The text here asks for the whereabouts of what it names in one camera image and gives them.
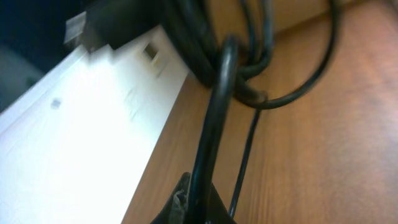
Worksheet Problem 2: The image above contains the black cable bundle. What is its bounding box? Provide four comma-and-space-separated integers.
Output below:
63, 0, 341, 224

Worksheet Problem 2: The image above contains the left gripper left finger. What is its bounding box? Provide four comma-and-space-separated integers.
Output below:
151, 172, 190, 224

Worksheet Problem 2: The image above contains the wall thermostat panel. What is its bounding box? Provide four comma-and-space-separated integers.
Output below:
142, 41, 165, 76

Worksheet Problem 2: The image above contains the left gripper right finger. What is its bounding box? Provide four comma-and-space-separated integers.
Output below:
206, 184, 236, 224

